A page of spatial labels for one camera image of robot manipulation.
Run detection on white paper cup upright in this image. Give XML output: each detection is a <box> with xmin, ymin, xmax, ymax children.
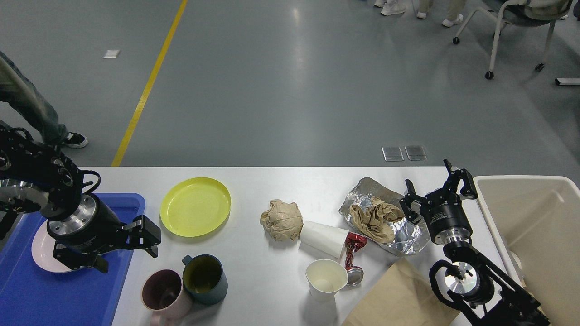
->
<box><xmin>306</xmin><ymin>259</ymin><xmax>348</xmax><ymax>302</ymax></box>

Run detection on crushed red can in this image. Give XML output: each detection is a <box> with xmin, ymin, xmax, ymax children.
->
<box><xmin>344</xmin><ymin>233</ymin><xmax>368</xmax><ymax>287</ymax></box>

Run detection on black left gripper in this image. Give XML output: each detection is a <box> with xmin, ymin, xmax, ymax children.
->
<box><xmin>53</xmin><ymin>195</ymin><xmax>161</xmax><ymax>273</ymax></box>

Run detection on metal floor plate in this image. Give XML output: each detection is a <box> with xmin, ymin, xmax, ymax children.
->
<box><xmin>382</xmin><ymin>146</ymin><xmax>405</xmax><ymax>162</ymax></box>
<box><xmin>405</xmin><ymin>145</ymin><xmax>428</xmax><ymax>161</ymax></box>

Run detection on pink plate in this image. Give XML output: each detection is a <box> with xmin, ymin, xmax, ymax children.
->
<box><xmin>31</xmin><ymin>220</ymin><xmax>85</xmax><ymax>273</ymax></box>

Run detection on left metal floor plate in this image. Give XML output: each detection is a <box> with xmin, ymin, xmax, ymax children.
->
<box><xmin>382</xmin><ymin>146</ymin><xmax>405</xmax><ymax>162</ymax></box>

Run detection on yellow plate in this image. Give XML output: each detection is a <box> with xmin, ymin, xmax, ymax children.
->
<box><xmin>160</xmin><ymin>177</ymin><xmax>232</xmax><ymax>238</ymax></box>

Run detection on crumpled brown paper on foil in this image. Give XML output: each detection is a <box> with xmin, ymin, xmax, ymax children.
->
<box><xmin>349</xmin><ymin>197</ymin><xmax>405</xmax><ymax>244</ymax></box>

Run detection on crumpled brown paper ball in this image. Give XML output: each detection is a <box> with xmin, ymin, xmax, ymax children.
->
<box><xmin>260</xmin><ymin>199</ymin><xmax>304</xmax><ymax>241</ymax></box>

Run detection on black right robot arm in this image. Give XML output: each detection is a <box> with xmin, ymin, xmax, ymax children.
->
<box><xmin>399</xmin><ymin>159</ymin><xmax>551</xmax><ymax>326</ymax></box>

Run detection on crumpled aluminium foil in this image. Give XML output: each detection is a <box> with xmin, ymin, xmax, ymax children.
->
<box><xmin>339</xmin><ymin>177</ymin><xmax>430</xmax><ymax>257</ymax></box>

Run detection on beige plastic bin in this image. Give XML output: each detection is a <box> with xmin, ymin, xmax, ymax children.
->
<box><xmin>474</xmin><ymin>175</ymin><xmax>580</xmax><ymax>326</ymax></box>

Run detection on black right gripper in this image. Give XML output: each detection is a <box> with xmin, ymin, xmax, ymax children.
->
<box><xmin>399</xmin><ymin>159</ymin><xmax>479</xmax><ymax>245</ymax></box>

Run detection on blue plastic tray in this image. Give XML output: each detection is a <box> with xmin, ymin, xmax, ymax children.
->
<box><xmin>0</xmin><ymin>212</ymin><xmax>133</xmax><ymax>326</ymax></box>

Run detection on grey office chair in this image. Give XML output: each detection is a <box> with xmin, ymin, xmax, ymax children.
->
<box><xmin>452</xmin><ymin>0</ymin><xmax>573</xmax><ymax>80</ymax></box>

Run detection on pink mug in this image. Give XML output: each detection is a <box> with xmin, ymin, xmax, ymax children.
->
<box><xmin>141</xmin><ymin>269</ymin><xmax>194</xmax><ymax>326</ymax></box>

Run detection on people's feet in background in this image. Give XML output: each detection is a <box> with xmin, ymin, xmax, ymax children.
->
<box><xmin>373</xmin><ymin>0</ymin><xmax>467</xmax><ymax>28</ymax></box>

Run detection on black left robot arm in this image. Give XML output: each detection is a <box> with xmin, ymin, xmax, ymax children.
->
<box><xmin>0</xmin><ymin>126</ymin><xmax>161</xmax><ymax>273</ymax></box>

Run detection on white metal bar on floor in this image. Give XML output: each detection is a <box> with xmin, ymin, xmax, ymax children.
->
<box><xmin>555</xmin><ymin>77</ymin><xmax>580</xmax><ymax>86</ymax></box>

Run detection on white paper cup lying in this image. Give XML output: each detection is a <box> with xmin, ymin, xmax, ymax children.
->
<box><xmin>299</xmin><ymin>221</ymin><xmax>349</xmax><ymax>259</ymax></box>

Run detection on right metal floor plate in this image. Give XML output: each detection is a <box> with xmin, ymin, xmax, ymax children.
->
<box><xmin>405</xmin><ymin>145</ymin><xmax>428</xmax><ymax>161</ymax></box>

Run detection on dark teal mug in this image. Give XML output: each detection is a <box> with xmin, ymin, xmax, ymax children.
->
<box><xmin>182</xmin><ymin>254</ymin><xmax>228</xmax><ymax>306</ymax></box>

